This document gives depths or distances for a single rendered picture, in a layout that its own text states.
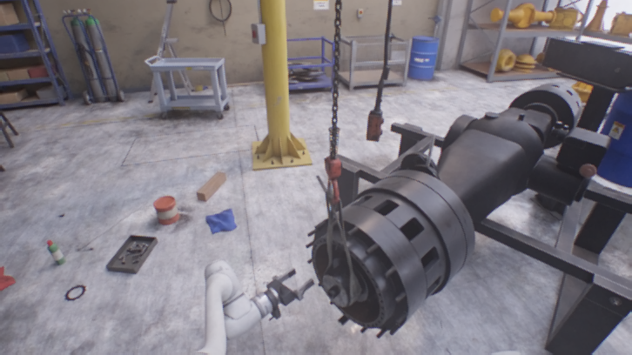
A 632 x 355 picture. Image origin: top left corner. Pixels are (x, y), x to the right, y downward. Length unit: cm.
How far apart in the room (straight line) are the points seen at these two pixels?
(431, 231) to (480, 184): 60
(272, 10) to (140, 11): 398
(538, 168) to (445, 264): 113
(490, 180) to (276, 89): 236
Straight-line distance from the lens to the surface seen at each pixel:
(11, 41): 727
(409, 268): 119
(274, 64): 337
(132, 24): 694
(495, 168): 189
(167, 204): 302
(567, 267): 217
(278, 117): 355
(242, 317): 128
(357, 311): 146
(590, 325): 231
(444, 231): 133
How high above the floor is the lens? 190
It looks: 30 degrees down
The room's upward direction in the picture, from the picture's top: straight up
